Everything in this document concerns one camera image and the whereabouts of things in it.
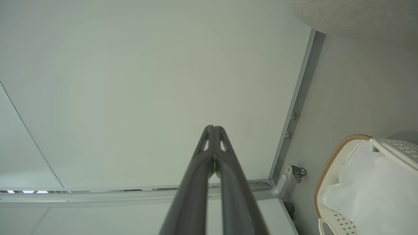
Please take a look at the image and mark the white fabric basket liner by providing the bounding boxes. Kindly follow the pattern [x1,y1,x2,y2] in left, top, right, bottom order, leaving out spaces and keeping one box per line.
[320,140,418,235]

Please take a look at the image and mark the short grey partition bottom rail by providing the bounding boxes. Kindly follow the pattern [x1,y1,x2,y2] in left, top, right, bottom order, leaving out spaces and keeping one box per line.
[278,197,300,235]

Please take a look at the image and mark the black castor wheel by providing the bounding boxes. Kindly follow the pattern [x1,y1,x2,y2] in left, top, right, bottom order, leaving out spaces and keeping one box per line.
[292,165,307,184]
[283,202,295,220]

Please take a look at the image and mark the grey metal partition foot tube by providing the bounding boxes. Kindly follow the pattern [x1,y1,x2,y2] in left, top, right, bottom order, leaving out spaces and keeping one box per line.
[248,164,293,198]

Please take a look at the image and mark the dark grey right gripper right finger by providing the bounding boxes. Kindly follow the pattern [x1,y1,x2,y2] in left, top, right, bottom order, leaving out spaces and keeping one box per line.
[213,126,270,235]

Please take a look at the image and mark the grey fabric sofa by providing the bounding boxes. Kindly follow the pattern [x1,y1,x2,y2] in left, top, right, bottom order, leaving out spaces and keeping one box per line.
[289,0,418,41]

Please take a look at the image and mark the white laundry basket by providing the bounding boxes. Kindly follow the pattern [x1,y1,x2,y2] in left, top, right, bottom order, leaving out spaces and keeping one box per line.
[313,134,418,235]

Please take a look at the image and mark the long grey partition bottom rail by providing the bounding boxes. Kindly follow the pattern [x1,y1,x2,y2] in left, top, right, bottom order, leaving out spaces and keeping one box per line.
[268,29,326,180]

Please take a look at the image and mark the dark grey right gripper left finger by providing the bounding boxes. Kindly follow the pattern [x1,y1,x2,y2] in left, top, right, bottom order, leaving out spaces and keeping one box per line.
[159,125,216,235]

